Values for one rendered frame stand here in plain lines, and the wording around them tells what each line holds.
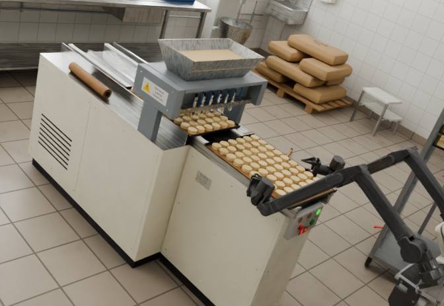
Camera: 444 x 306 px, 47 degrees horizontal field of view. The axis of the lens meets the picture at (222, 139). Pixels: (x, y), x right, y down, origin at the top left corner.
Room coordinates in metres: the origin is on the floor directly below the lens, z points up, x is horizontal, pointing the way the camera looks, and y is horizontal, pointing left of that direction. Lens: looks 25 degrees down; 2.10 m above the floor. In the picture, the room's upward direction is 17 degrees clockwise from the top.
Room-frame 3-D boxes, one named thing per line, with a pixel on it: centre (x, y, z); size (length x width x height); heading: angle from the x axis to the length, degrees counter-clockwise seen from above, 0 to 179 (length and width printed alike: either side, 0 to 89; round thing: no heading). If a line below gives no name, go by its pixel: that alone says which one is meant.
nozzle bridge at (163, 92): (2.72, 0.19, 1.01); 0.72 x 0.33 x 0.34; 143
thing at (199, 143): (2.67, 0.36, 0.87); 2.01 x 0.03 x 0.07; 53
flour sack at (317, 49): (6.46, -0.81, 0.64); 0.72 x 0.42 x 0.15; 58
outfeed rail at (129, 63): (2.90, 0.19, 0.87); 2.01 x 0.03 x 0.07; 53
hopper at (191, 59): (2.72, 0.19, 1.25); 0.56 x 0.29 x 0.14; 143
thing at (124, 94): (2.84, 0.69, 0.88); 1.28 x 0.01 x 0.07; 53
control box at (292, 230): (2.20, -0.51, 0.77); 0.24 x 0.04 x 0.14; 143
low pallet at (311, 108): (6.47, -0.76, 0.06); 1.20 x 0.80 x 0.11; 54
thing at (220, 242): (2.41, -0.22, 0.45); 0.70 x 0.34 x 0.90; 53
